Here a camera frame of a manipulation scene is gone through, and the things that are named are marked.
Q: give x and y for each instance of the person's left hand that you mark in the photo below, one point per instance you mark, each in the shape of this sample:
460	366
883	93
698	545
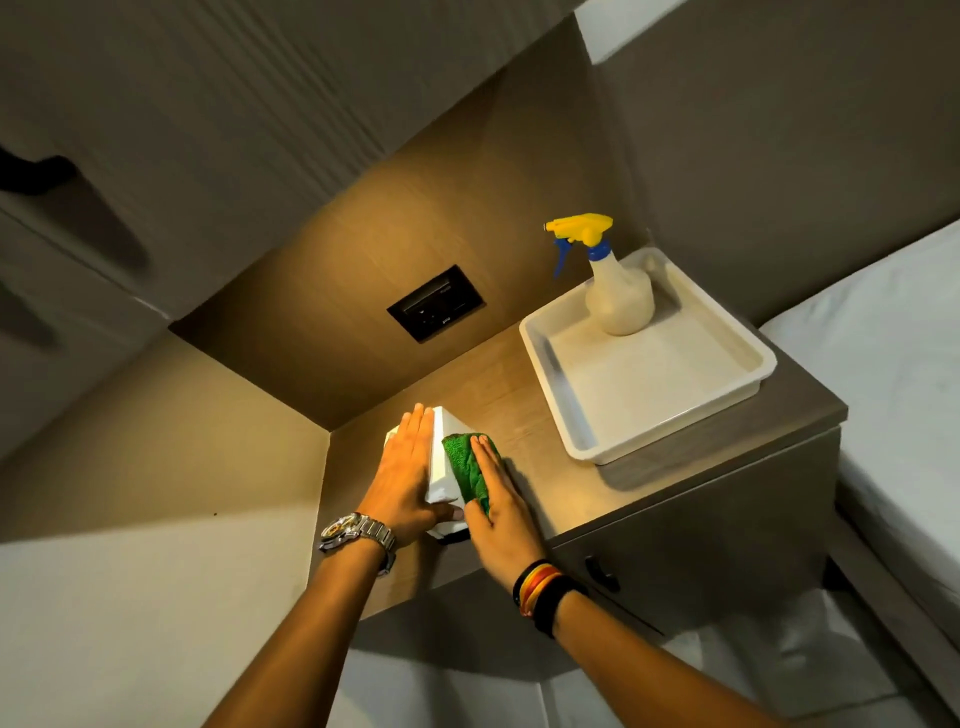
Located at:
401	487

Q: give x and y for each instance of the person's right hand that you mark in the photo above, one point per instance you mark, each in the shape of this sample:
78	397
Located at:
506	517

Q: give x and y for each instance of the person's right fingers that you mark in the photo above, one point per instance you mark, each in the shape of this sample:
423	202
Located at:
491	472

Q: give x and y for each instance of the person's left thumb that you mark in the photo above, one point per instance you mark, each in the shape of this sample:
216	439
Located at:
444	514

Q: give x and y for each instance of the green cleaning cloth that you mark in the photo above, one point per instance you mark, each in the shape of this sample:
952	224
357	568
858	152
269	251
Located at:
466	469

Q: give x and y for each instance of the white lamp shade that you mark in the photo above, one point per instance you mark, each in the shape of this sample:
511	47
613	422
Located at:
442	469

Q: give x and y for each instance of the person's left forearm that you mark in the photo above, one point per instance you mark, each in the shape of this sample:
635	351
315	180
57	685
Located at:
292	645

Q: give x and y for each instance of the person's right forearm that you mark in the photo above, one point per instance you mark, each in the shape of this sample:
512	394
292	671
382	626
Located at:
645	667

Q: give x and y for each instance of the silver wristwatch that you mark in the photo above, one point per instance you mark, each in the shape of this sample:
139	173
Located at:
358	534

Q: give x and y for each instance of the orange and yellow wristband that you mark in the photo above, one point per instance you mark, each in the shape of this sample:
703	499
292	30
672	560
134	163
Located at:
535	583

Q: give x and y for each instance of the black wristband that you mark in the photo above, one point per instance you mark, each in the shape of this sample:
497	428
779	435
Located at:
553	604

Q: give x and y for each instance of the wooden bedside cabinet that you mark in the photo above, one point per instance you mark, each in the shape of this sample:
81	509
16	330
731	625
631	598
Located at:
675	495

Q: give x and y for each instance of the white plastic tray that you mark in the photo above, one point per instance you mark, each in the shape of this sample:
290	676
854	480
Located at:
645	367

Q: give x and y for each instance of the spray bottle with yellow nozzle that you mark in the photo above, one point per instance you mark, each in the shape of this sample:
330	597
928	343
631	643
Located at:
611	289

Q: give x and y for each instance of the white bed mattress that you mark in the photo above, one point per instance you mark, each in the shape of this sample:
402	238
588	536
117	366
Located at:
885	405

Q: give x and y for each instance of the wooden wardrobe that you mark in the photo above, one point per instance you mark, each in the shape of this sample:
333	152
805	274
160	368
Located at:
187	150

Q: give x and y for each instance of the black wall socket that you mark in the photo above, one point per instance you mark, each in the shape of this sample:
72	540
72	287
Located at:
435	303

